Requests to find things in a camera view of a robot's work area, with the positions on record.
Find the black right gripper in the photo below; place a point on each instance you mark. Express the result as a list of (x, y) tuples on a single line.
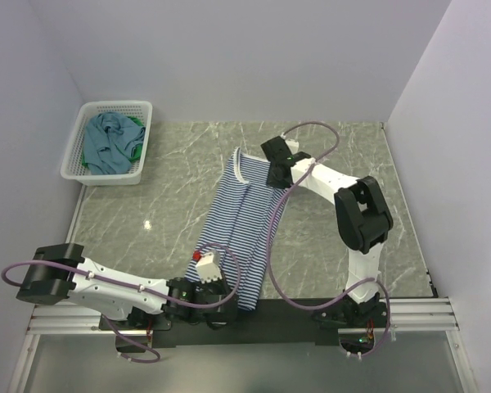
[(272, 182)]

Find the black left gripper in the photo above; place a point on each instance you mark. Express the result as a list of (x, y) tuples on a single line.
[(223, 284)]

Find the blue white striped tank top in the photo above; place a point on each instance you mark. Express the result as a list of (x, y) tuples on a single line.
[(240, 220)]

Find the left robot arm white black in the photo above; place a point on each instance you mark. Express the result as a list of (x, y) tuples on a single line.
[(60, 272)]

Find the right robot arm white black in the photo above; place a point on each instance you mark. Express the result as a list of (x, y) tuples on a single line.
[(363, 220)]

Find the green tank top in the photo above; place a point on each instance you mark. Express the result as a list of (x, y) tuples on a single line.
[(137, 151)]

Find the teal tank top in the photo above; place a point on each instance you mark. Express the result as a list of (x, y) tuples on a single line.
[(110, 143)]

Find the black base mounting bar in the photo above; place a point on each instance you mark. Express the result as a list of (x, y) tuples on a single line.
[(272, 322)]

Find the white plastic laundry basket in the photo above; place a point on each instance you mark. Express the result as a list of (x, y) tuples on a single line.
[(108, 144)]

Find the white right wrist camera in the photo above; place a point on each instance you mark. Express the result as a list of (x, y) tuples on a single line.
[(290, 143)]

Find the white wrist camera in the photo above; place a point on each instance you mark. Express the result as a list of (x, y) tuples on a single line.
[(290, 143), (207, 266)]

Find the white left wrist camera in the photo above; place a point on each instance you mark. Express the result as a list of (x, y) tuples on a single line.
[(207, 266)]

